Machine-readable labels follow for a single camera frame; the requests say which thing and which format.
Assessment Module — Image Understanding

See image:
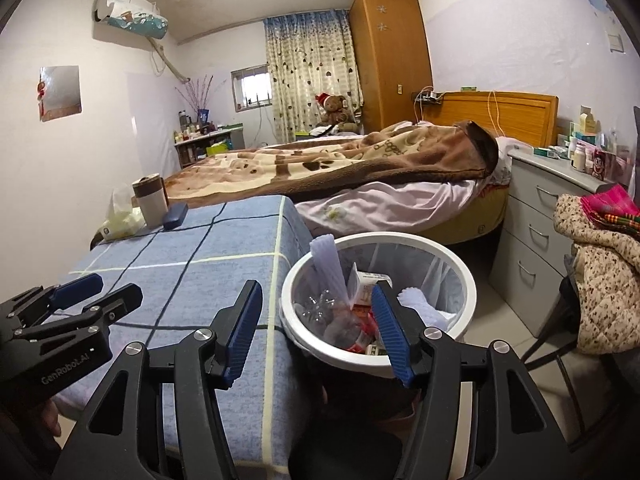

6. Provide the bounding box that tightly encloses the pink juice carton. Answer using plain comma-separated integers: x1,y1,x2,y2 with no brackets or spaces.
345,262,393,311

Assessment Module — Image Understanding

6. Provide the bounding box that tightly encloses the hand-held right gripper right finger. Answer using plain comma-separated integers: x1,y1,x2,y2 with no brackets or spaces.
371,280,583,480

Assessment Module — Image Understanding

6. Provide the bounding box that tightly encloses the person's left hand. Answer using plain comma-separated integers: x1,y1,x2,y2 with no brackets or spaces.
40,400,63,438

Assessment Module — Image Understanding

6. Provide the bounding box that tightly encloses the brown patterned blanket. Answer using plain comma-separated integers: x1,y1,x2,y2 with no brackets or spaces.
162,119,498,201

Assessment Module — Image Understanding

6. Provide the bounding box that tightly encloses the group of medicine boxes and bottles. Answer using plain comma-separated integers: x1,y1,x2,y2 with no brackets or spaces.
532,105,633,181

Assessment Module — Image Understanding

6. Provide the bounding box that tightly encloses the wooden wardrobe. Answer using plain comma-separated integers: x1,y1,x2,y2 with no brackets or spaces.
348,0,435,133

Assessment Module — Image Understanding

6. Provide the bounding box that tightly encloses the beige floral jacket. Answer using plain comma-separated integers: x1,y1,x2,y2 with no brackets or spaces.
552,192,640,356

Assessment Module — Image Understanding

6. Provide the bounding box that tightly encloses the pink striped cloth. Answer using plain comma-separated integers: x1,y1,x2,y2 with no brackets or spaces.
580,184,640,238

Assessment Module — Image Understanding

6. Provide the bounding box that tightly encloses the beige tumbler brown lid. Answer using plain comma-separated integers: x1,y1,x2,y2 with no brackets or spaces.
132,173,169,227

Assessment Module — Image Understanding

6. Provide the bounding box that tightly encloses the brown teddy bear red hat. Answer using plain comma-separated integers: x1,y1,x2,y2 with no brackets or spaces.
314,92,361,133

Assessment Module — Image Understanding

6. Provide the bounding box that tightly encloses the wall air conditioner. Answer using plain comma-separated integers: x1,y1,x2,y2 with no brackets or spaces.
92,0,170,41

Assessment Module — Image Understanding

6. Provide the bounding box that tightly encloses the white desk shelf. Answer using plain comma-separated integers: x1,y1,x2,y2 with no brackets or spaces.
174,127,246,171

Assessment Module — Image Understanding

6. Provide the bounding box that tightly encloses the clear plastic bottle red label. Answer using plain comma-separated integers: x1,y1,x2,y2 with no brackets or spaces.
295,287,373,351

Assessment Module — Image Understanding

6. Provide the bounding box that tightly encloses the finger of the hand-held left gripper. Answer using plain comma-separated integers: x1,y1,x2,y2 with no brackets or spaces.
15,282,144,343
0,273,105,321

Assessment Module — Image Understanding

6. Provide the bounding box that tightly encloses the small window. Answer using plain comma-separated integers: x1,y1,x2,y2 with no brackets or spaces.
231,65,273,111

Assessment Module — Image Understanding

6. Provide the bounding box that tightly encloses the row of bottles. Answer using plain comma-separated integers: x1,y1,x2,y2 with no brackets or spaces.
174,110,221,143

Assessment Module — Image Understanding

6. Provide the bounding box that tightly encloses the shiny wall mirror sheet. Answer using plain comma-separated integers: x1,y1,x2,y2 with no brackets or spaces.
39,65,82,122

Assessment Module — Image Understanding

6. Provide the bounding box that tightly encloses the vase with purple flower branches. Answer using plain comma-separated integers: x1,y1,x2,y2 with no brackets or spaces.
175,75,221,123

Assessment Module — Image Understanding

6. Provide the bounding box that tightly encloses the blue plaid tablecloth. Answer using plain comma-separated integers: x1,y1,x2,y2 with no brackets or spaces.
52,194,321,466

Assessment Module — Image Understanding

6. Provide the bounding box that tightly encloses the grey drawer nightstand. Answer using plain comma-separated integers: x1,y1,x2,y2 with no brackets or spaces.
487,145,636,338

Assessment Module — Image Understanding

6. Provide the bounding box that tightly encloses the white tissue pack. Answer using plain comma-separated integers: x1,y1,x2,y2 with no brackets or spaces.
99,185,146,241

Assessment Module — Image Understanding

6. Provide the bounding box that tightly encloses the dark blue case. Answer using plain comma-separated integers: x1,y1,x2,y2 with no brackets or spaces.
162,203,189,232

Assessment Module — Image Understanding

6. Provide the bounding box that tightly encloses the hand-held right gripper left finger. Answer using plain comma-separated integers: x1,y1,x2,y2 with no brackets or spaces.
50,280,264,480

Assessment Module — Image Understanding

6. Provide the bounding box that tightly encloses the white round trash bin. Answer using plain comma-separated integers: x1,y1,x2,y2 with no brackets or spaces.
280,232,478,380

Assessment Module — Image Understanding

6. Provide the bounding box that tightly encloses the black chair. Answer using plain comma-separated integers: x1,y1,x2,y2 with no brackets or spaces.
520,255,640,441

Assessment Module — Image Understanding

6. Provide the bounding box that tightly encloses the wooden bed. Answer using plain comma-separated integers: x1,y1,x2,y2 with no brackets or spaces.
162,91,560,246

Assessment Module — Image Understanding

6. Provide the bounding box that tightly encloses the pale pink bed sheet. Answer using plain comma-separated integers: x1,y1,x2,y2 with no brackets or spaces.
295,147,516,241

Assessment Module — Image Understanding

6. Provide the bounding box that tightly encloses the air conditioner pipe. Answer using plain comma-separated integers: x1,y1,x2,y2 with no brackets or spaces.
150,37,193,83

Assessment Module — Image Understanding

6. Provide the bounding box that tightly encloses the blue beige patterned curtain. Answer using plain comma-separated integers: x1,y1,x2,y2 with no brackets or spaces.
263,8,363,143

